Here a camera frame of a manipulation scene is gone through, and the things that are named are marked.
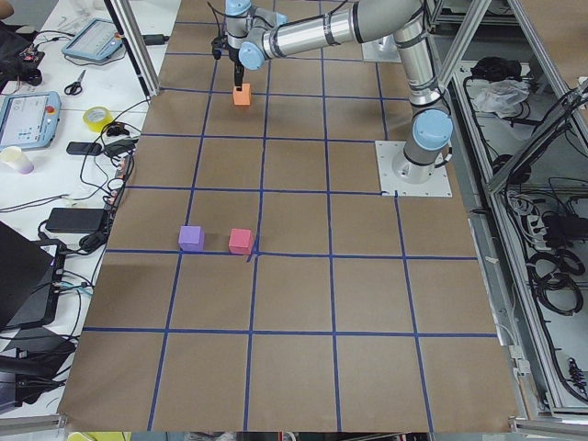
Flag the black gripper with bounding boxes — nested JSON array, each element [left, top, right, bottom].
[[210, 36, 243, 89]]

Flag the orange foam block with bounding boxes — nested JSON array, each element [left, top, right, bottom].
[[232, 83, 252, 107]]

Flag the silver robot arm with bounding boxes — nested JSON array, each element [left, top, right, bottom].
[[392, 20, 454, 185], [211, 1, 442, 102]]

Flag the upper teach pendant tablet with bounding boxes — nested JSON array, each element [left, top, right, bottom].
[[62, 18, 123, 63]]

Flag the teach pendant tablet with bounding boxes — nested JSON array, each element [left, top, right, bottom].
[[62, 18, 123, 63], [1, 91, 62, 150]]

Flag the yellow tape roll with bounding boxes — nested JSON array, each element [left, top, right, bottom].
[[83, 106, 114, 133]]

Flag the power strip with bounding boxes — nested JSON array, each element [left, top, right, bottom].
[[104, 154, 135, 213]]

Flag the red foam block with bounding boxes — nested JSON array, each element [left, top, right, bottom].
[[229, 229, 254, 255]]

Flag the purple foam block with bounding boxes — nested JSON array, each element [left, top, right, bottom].
[[178, 225, 205, 253]]

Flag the black smartphone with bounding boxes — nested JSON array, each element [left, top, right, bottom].
[[66, 141, 102, 156]]

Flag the lower teach pendant tablet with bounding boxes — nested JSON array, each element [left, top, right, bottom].
[[1, 91, 62, 150]]

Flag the black power brick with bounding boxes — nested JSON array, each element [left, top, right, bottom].
[[45, 208, 105, 233]]

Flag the white paper cup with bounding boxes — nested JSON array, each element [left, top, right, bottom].
[[1, 146, 34, 175]]

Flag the crumpled white cloth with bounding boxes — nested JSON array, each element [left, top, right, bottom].
[[472, 79, 530, 119]]

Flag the black laptop computer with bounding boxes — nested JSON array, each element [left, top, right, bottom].
[[1, 223, 65, 331]]

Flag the aluminium frame post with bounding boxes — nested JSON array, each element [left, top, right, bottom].
[[104, 0, 160, 99]]

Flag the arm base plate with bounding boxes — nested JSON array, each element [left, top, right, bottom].
[[362, 35, 401, 63], [375, 141, 452, 198]]

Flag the black handled scissors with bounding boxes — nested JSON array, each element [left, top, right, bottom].
[[63, 70, 85, 96]]

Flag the aluminium frame cage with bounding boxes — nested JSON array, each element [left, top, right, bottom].
[[425, 1, 587, 425]]

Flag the coiled black cables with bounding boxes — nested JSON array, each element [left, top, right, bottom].
[[526, 250, 587, 318]]

